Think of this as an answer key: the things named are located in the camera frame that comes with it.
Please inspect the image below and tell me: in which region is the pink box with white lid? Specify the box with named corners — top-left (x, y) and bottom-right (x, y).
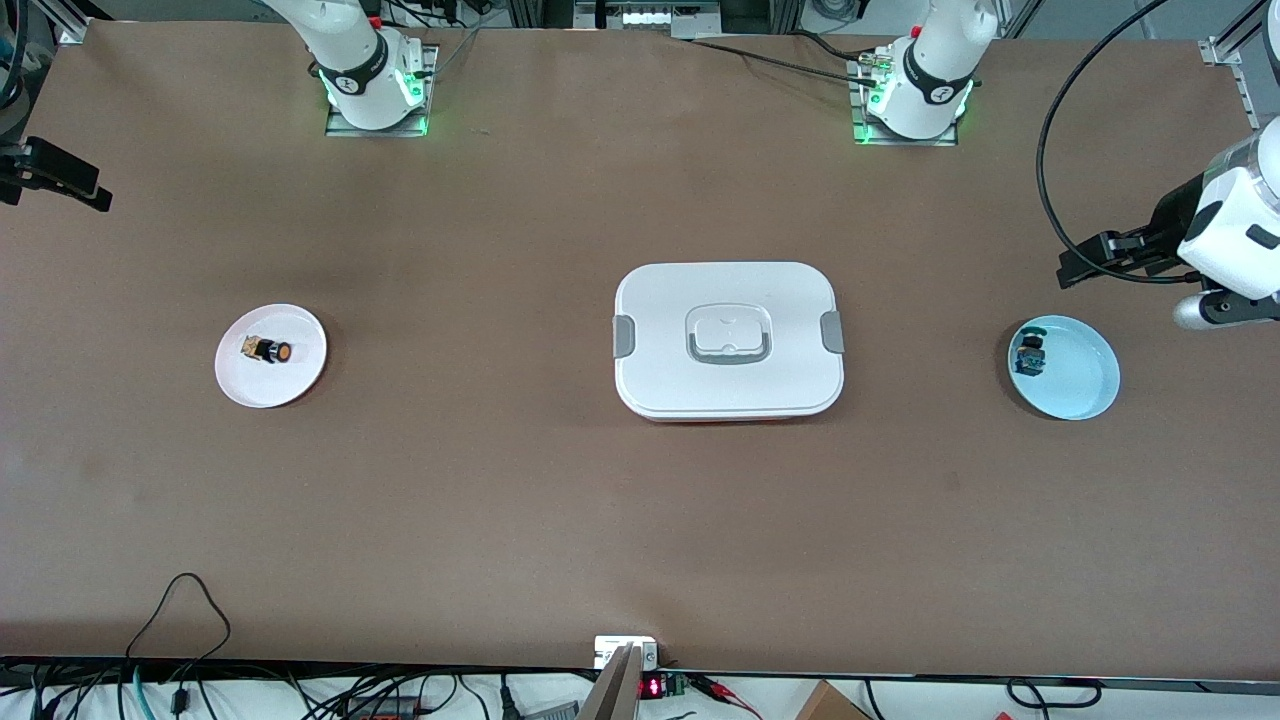
top-left (613, 262), bottom-right (846, 423)

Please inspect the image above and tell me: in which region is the brown cardboard box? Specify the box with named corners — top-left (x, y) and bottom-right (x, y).
top-left (795, 680), bottom-right (873, 720)

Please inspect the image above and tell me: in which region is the light blue round plate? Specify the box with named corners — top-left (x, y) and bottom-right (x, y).
top-left (1007, 315), bottom-right (1121, 421)

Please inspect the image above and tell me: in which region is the pale pink round plate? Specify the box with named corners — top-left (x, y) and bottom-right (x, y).
top-left (214, 303), bottom-right (328, 409)

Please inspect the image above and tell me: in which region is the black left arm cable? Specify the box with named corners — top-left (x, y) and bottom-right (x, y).
top-left (1037, 0), bottom-right (1206, 286)

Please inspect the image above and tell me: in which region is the aluminium corner frame bracket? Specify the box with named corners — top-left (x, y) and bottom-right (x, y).
top-left (1198, 35), bottom-right (1263, 131)
top-left (30, 0), bottom-right (91, 46)

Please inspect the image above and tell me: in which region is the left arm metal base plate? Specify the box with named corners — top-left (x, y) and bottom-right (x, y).
top-left (850, 55), bottom-right (963, 148)

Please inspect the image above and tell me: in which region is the black base power cable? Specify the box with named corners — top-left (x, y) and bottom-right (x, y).
top-left (690, 38), bottom-right (881, 81)

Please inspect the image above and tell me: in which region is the thin black looped cable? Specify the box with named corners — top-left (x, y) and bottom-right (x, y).
top-left (125, 573), bottom-right (232, 666)

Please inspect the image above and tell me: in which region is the aluminium camera mount profile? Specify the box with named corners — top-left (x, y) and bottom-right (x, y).
top-left (578, 636), bottom-right (661, 720)

